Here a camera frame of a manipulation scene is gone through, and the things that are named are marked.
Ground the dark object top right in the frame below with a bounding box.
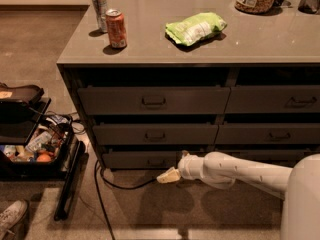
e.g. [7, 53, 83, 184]
[298, 0, 319, 14]

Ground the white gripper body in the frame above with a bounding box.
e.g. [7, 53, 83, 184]
[178, 152, 203, 180]

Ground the black floor cable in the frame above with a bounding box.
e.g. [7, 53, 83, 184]
[93, 159, 158, 240]

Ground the black bin of groceries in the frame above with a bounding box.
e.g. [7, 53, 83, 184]
[0, 114, 74, 176]

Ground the black tray on cart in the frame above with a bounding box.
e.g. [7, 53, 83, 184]
[0, 83, 44, 108]

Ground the white sneaker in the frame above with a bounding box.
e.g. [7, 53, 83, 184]
[0, 200, 28, 240]

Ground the grey drawer cabinet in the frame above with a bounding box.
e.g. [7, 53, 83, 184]
[58, 0, 320, 168]

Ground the silver soda can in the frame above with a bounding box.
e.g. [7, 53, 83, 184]
[91, 0, 108, 33]

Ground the black cart frame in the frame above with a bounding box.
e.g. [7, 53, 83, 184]
[0, 98, 88, 221]

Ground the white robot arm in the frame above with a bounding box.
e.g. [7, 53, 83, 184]
[157, 152, 320, 240]

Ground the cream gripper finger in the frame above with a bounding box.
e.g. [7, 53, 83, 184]
[157, 167, 181, 184]

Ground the orange fruit in bin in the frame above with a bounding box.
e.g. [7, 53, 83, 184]
[36, 154, 51, 162]

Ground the green chip bag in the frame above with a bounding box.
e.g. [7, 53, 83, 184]
[165, 12, 227, 47]

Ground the orange soda can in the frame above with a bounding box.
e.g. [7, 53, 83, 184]
[106, 9, 127, 49]

